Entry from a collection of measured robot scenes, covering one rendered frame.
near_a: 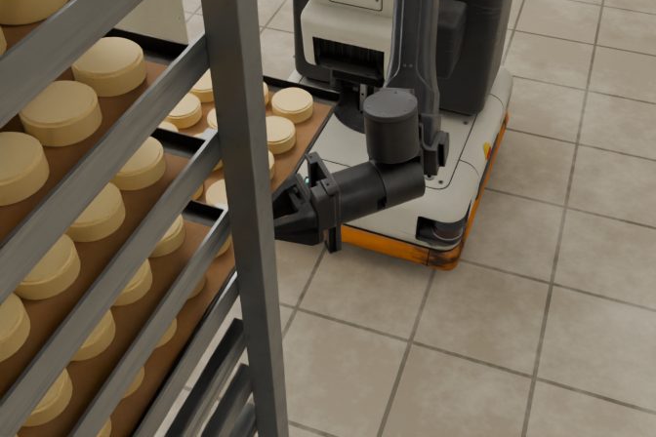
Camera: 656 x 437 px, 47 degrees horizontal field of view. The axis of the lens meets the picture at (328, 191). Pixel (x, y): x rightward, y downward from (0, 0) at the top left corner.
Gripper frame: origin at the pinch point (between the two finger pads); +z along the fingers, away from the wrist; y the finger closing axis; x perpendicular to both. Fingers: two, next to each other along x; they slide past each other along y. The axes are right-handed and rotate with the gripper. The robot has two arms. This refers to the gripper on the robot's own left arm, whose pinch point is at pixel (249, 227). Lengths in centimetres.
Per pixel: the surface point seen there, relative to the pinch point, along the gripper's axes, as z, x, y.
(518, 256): -82, 47, 101
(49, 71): 12.7, -17.2, -36.5
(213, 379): 8.6, -11.7, 6.5
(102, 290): 14.4, -18.4, -20.0
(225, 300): 5.4, -9.0, -1.4
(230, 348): 5.9, -8.9, 6.7
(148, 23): -8, 113, 44
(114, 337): 15.3, -14.6, -9.4
